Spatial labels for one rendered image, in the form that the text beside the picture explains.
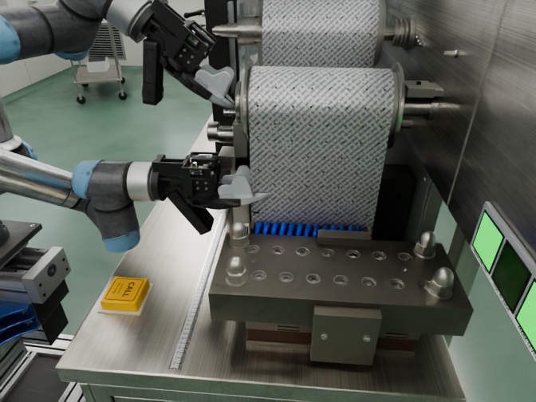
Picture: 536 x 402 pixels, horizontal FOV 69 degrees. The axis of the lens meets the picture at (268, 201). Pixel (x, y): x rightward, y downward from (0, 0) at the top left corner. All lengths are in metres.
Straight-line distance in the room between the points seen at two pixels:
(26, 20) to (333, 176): 0.55
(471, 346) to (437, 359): 1.31
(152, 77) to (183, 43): 0.09
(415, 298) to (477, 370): 1.36
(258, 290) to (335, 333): 0.13
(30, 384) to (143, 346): 1.00
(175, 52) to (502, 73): 0.48
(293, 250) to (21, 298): 0.81
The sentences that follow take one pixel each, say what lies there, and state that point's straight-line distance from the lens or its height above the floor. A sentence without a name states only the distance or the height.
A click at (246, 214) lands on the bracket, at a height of 0.99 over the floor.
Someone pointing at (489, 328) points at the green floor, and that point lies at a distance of 2.18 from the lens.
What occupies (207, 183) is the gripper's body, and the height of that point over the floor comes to 1.13.
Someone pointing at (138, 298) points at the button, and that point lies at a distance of 0.80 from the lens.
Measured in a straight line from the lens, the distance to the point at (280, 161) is 0.69.
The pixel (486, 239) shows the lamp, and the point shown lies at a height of 1.19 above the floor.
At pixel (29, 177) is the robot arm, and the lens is 0.86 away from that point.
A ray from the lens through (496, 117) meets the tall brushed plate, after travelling 0.55.
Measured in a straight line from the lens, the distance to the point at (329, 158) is 0.69.
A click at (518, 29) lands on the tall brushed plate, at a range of 0.54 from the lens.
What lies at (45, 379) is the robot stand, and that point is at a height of 0.21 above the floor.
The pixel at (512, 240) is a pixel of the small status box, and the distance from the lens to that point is 0.48.
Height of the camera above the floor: 1.47
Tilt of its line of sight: 32 degrees down
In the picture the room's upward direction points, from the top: straight up
